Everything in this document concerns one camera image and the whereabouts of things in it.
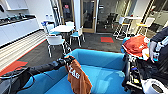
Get orange garment with white print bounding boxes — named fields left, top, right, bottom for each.
left=65, top=59, right=94, bottom=94

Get white square table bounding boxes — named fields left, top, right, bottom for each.
left=49, top=24, right=75, bottom=34

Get blue sofa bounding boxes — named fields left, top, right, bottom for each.
left=18, top=48, right=134, bottom=94

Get wooden framed glass door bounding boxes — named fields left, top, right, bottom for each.
left=80, top=0, right=99, bottom=34
left=59, top=0, right=76, bottom=24

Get white kitchen base cabinets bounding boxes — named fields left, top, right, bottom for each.
left=0, top=17, right=42, bottom=48

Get white high stool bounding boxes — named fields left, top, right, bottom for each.
left=113, top=16, right=126, bottom=39

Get red garment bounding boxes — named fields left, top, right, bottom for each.
left=120, top=34, right=152, bottom=58

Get white high table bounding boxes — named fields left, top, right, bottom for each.
left=121, top=15, right=149, bottom=36

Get white kitchen upper cabinets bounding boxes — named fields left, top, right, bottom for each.
left=0, top=0, right=29, bottom=11

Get high stool with yellow seat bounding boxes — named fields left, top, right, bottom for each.
left=134, top=17, right=156, bottom=37

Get white tape roll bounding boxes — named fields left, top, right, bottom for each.
left=143, top=79, right=166, bottom=94

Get person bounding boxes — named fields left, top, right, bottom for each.
left=148, top=26, right=168, bottom=66

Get grey looped arm cable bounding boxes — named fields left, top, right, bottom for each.
left=8, top=68, right=37, bottom=93

